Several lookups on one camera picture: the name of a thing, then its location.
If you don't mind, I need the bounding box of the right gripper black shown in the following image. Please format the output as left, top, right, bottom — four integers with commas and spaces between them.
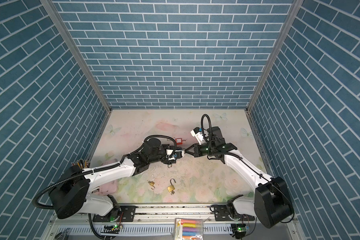
185, 142, 216, 157

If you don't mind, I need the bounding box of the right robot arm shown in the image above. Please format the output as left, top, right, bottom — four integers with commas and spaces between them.
185, 114, 295, 229

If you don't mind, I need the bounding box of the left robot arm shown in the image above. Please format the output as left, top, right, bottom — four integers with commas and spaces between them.
32, 135, 185, 219

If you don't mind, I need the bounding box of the red padlock with key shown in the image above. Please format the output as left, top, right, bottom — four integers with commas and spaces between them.
175, 138, 187, 145

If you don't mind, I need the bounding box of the large brass padlock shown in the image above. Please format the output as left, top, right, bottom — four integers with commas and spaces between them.
167, 179, 176, 195

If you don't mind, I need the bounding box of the small brass padlock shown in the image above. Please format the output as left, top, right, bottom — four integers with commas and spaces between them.
148, 181, 155, 190

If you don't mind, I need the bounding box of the highlighter marker pack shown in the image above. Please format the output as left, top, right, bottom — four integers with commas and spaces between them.
174, 218, 204, 240

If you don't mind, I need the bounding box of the pink pencil case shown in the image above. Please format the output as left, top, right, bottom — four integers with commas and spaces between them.
92, 180, 119, 196

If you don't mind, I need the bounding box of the pink pencil cup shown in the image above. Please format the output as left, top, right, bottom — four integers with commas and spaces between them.
72, 159, 89, 169

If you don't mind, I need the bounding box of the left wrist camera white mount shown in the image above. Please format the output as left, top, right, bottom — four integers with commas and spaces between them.
166, 150, 185, 160

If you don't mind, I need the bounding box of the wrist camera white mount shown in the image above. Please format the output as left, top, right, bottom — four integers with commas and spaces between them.
191, 127, 206, 145
166, 150, 185, 160

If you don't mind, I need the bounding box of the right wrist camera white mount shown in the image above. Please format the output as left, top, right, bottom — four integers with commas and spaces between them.
191, 127, 206, 145

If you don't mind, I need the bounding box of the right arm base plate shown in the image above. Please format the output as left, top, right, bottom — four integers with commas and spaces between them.
210, 204, 255, 222

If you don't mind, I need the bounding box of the aluminium rail frame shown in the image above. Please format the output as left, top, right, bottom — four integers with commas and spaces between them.
41, 204, 306, 240

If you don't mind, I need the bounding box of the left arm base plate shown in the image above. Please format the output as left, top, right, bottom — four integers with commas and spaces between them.
92, 206, 136, 223

